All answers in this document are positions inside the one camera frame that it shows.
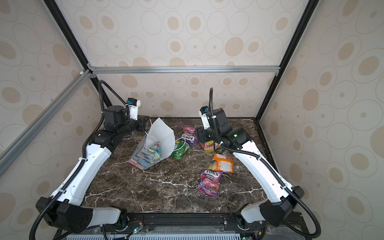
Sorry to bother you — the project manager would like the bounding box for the red yellow Fox's candy bag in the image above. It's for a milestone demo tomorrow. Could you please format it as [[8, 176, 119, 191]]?
[[201, 141, 220, 154]]

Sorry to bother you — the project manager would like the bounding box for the white floral paper bag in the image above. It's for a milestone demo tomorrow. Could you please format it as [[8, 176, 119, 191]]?
[[128, 118, 186, 171]]

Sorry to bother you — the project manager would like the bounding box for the green snack bag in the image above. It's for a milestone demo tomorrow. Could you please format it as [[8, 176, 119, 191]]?
[[171, 141, 190, 160]]

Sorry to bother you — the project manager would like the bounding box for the orange Fox's candy bag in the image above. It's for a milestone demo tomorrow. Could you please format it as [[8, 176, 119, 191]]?
[[208, 154, 234, 173]]

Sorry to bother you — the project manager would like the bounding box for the purple Fox's berries bag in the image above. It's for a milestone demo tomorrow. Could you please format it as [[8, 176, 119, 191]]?
[[198, 170, 223, 197]]

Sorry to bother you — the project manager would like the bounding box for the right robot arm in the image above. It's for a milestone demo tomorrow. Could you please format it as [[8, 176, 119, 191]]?
[[196, 106, 304, 227]]

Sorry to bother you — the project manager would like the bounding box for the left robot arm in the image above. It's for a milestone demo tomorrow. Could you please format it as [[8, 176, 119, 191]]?
[[30, 100, 149, 239]]

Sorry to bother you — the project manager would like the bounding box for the purple Fox's candy bag far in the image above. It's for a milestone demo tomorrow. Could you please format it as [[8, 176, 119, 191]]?
[[182, 124, 198, 146]]

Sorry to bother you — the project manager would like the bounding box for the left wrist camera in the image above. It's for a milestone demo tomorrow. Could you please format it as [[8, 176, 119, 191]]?
[[126, 98, 141, 121]]

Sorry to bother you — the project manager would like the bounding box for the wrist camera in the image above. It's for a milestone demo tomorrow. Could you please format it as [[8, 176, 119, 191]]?
[[199, 106, 210, 130], [126, 98, 141, 121]]

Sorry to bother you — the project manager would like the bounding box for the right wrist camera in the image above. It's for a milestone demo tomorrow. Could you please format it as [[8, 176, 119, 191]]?
[[199, 106, 210, 130]]

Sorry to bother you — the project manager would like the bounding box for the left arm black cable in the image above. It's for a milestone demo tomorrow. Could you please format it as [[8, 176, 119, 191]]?
[[28, 79, 127, 240]]

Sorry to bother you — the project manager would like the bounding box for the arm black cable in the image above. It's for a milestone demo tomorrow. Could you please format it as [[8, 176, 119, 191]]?
[[208, 87, 322, 239], [28, 79, 127, 240]]

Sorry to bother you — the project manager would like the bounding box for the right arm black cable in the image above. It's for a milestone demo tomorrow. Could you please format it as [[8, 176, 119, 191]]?
[[208, 87, 322, 239]]

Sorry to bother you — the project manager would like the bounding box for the horizontal back aluminium rail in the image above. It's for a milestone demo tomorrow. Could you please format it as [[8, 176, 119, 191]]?
[[90, 66, 280, 74]]

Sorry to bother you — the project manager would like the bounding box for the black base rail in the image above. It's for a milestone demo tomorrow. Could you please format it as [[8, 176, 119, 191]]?
[[54, 212, 304, 240]]

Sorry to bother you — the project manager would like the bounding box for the left side aluminium rail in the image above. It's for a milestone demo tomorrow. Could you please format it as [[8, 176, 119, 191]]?
[[1, 70, 91, 175]]

